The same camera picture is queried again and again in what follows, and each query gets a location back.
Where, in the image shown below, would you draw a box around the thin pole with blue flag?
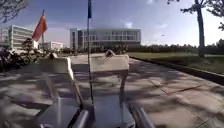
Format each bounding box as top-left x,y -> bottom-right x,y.
86,0 -> 95,113

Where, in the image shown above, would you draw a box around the large grey glass building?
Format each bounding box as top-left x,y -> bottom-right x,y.
69,27 -> 142,53

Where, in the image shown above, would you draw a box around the low white building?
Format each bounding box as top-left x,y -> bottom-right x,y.
42,41 -> 65,52

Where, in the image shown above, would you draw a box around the distant row of trees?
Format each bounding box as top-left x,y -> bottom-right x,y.
141,39 -> 224,56

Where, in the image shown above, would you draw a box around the grey concrete slab road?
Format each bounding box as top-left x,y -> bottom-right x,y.
0,53 -> 224,128

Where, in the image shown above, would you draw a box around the green grass lawn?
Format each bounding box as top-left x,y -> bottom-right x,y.
128,51 -> 224,75

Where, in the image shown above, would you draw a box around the dark stone kerb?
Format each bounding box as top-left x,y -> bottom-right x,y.
129,55 -> 224,86

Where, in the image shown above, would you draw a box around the red flag on pole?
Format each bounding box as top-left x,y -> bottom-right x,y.
31,9 -> 49,51

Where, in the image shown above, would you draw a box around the tall thin tree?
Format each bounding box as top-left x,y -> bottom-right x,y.
167,0 -> 224,58

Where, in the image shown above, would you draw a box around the row of parked bicycles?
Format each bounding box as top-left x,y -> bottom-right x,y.
0,38 -> 51,72

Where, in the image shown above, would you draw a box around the white striped building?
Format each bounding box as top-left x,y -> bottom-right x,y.
0,24 -> 35,51

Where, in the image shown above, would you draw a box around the bare tree branches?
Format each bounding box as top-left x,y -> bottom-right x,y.
0,0 -> 29,24

